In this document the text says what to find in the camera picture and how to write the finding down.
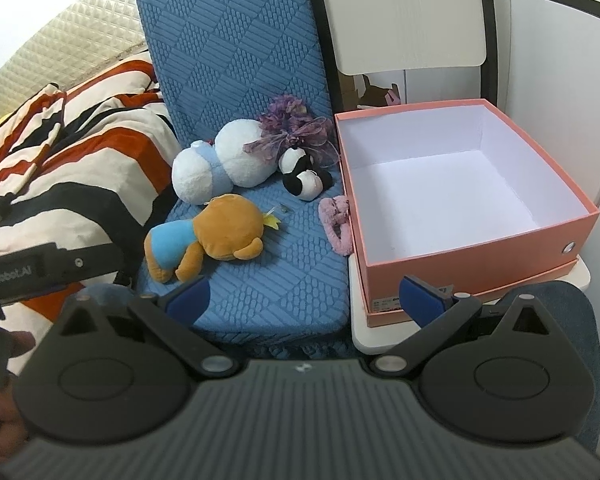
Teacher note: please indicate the red black striped blanket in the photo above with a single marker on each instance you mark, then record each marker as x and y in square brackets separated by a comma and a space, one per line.
[80, 160]

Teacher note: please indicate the purple artificial flower bouquet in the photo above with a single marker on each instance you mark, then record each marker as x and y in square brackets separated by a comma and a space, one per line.
[290, 125]

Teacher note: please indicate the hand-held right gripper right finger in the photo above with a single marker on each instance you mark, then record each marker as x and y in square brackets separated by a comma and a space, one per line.
[420, 301]

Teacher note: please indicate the pink cardboard box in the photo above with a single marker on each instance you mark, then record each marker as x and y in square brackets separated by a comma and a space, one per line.
[430, 185]

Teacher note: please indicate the white and blue plush toy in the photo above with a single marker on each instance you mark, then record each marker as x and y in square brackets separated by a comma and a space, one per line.
[230, 155]

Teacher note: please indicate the person's left hand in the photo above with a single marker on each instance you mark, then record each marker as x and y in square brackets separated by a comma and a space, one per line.
[0, 415]

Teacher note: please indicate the small clear plastic piece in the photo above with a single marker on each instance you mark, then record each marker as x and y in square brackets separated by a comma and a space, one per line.
[282, 208]

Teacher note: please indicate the blue textured floor seat cushion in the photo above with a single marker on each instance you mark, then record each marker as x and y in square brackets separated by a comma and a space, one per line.
[240, 60]

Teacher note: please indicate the small panda plush toy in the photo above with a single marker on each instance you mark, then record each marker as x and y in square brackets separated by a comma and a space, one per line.
[305, 172]

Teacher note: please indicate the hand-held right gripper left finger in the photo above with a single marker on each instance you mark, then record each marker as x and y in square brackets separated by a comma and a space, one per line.
[191, 299]

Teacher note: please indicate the brown bear plush toy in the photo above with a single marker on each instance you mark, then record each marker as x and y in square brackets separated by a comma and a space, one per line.
[220, 227]

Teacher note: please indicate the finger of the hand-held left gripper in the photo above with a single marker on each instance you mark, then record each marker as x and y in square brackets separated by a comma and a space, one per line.
[87, 262]

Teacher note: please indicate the pink fluffy hair clip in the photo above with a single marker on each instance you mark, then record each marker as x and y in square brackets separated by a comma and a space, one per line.
[336, 225]

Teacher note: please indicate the white chair with black frame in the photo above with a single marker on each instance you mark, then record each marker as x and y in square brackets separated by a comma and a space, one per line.
[405, 10]

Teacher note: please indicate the beige quilted headboard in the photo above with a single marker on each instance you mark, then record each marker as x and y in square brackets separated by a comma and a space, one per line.
[70, 35]

